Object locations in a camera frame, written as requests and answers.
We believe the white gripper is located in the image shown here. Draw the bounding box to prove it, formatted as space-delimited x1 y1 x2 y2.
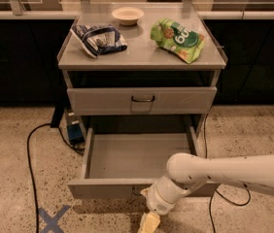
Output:
138 175 185 233

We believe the grey drawer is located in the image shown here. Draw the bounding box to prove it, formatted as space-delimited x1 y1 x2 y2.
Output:
67 126 222 200
67 86 217 116

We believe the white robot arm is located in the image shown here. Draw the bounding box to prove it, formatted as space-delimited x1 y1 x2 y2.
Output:
138 152 274 233

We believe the grey drawer cabinet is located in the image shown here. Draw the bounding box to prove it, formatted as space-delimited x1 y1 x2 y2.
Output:
58 2 226 133

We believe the blue tape cross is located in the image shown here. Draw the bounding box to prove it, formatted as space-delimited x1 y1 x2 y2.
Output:
39 205 70 233

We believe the blue power box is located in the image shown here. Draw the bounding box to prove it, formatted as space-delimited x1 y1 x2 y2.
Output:
64 109 86 147

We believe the green snack bag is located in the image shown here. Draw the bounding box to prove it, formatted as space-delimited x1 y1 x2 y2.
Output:
151 18 205 64

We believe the blue white chip bag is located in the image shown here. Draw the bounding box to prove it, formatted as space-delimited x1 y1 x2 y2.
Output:
70 25 127 58

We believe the beige bowl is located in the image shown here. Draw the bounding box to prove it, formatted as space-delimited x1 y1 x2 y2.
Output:
112 7 144 26

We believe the long white counter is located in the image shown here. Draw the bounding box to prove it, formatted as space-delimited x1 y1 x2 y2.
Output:
0 11 274 19

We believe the black cable left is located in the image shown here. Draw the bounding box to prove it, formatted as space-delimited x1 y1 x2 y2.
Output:
26 122 86 233

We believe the black cable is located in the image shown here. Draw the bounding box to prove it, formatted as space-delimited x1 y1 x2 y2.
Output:
202 112 252 233
26 122 86 233

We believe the black cable right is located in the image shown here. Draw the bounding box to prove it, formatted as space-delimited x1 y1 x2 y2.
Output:
202 112 252 233

